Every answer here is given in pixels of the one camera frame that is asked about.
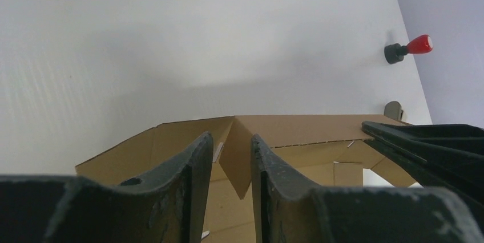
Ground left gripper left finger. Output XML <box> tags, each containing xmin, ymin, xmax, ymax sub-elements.
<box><xmin>1</xmin><ymin>132</ymin><xmax>213</xmax><ymax>242</ymax></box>

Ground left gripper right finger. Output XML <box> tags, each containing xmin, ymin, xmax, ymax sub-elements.
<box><xmin>251</xmin><ymin>135</ymin><xmax>483</xmax><ymax>242</ymax></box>

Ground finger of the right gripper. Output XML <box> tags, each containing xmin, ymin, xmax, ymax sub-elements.
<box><xmin>361</xmin><ymin>121</ymin><xmax>483</xmax><ymax>228</ymax></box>

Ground brown cardboard box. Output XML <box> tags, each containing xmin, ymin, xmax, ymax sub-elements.
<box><xmin>75</xmin><ymin>115</ymin><xmax>415</xmax><ymax>242</ymax></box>

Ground small grey clip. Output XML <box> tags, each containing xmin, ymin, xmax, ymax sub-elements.
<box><xmin>384</xmin><ymin>101</ymin><xmax>404</xmax><ymax>122</ymax></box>

